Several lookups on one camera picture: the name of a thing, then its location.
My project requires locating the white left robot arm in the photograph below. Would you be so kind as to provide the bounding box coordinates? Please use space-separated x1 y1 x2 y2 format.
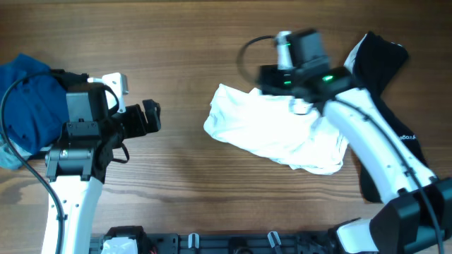
42 83 161 253

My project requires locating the white t-shirt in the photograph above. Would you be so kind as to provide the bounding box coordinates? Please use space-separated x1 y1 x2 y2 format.
203 84 348 175

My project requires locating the folded blue shirt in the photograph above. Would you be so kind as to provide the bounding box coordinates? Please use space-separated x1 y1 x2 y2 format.
1 54 69 154

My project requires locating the folded light grey garment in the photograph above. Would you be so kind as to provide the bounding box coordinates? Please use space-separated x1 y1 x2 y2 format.
0 138 31 170

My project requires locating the black t-shirt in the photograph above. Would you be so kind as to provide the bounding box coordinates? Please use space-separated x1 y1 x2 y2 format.
352 30 430 204

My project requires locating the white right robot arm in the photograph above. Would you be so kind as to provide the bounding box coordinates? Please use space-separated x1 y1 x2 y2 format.
259 29 451 253

